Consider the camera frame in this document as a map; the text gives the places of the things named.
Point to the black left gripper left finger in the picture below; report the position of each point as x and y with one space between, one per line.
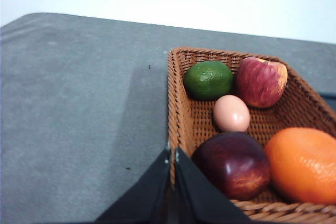
147 200

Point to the beige egg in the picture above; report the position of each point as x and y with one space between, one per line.
231 114

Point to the brown wicker basket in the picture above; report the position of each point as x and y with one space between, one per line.
191 121

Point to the dark red apple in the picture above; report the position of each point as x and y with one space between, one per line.
237 163

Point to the orange mandarin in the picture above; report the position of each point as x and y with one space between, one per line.
301 164

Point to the green lime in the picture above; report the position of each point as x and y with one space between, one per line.
208 80

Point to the red yellow apple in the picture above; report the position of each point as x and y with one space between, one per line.
260 82

